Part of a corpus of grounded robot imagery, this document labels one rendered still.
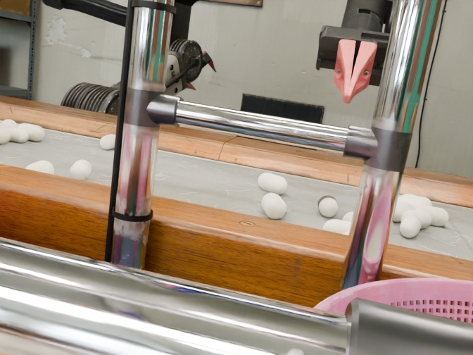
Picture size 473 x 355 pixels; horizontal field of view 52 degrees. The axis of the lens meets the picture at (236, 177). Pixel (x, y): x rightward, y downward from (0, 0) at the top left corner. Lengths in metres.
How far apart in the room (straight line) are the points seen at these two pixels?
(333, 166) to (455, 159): 1.92
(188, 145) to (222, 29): 2.04
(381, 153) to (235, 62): 2.43
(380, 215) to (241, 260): 0.10
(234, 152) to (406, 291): 0.45
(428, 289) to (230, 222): 0.14
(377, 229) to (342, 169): 0.40
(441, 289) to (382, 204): 0.06
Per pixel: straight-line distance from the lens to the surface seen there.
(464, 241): 0.53
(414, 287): 0.30
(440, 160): 2.58
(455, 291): 0.32
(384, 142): 0.28
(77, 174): 0.50
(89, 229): 0.36
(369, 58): 0.64
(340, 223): 0.42
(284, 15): 2.64
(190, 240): 0.34
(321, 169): 0.68
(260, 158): 0.69
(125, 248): 0.33
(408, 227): 0.48
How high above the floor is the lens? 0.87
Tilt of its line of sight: 12 degrees down
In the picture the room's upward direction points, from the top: 8 degrees clockwise
